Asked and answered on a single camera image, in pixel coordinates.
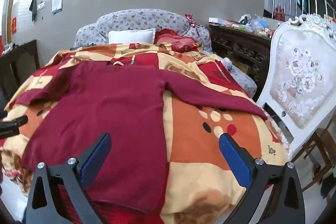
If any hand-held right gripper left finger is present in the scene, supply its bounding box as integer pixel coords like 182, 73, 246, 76
26, 132, 113, 224

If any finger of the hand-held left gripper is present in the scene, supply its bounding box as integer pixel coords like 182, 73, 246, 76
0, 115, 28, 127

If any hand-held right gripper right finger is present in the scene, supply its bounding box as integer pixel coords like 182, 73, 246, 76
218, 132, 306, 224

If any dark red sweater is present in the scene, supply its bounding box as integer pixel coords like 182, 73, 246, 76
16, 60, 268, 215

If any printed orange red blanket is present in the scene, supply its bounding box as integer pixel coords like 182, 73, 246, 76
0, 42, 289, 224

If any dark plain wooden cabinet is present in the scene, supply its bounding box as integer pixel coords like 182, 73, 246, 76
0, 39, 40, 102

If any grey floral bedsheet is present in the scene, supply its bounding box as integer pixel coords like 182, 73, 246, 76
222, 57, 258, 99

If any wooden stool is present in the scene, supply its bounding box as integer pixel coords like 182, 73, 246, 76
294, 119, 336, 193

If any white ornate upholstered chair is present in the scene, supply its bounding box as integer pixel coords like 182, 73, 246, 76
256, 13, 336, 161

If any dark carved wooden cabinet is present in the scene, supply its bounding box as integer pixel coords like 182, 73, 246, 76
209, 23, 273, 94

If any dark hanging cloth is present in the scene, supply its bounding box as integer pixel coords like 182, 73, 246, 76
29, 0, 38, 22

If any white pillow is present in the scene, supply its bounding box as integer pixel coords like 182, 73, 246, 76
108, 28, 156, 45

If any red pillow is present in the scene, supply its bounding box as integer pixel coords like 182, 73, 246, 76
155, 28, 201, 52

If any pile of assorted packets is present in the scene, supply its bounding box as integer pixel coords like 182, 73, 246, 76
227, 13, 279, 38

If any red gift bag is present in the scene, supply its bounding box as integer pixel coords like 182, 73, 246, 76
184, 13, 202, 28

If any grey floral headboard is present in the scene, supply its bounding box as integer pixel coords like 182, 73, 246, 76
73, 9, 213, 52

